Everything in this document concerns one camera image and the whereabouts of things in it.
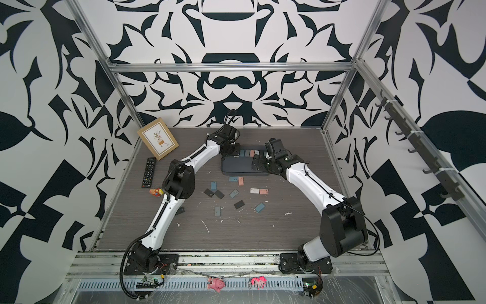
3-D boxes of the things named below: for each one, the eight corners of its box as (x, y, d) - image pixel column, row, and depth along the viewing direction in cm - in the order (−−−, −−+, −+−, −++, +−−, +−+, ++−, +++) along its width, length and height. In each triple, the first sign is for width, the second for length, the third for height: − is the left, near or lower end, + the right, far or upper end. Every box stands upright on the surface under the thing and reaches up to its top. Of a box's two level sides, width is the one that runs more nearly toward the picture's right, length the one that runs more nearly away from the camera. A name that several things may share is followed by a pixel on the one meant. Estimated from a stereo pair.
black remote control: (142, 188, 96) (140, 185, 94) (149, 160, 107) (147, 157, 105) (150, 187, 97) (149, 184, 95) (156, 159, 108) (154, 156, 106)
